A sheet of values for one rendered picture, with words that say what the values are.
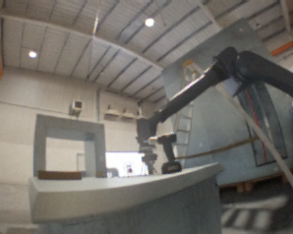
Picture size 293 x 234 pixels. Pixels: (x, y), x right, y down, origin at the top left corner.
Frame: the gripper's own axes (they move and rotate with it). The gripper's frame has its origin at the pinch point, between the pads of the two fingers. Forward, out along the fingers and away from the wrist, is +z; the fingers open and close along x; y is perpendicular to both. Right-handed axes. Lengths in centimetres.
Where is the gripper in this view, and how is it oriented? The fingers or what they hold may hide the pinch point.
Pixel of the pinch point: (150, 171)
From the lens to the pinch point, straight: 117.6
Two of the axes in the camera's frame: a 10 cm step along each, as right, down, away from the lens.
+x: -6.7, 3.4, 6.6
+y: 7.3, 1.5, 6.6
